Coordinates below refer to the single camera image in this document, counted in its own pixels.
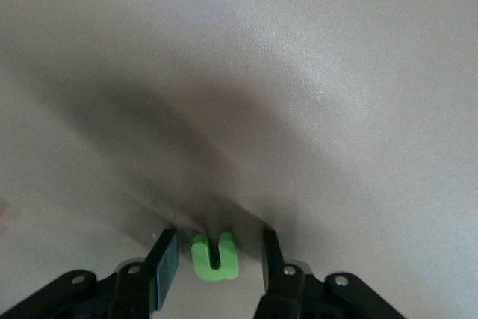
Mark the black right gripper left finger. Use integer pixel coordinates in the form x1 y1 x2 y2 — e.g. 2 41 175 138
0 227 180 319

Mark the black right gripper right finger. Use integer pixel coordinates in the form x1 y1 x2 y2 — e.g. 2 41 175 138
255 228 406 319

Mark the green foam letter u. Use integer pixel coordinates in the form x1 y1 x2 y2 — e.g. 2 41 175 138
190 232 239 282

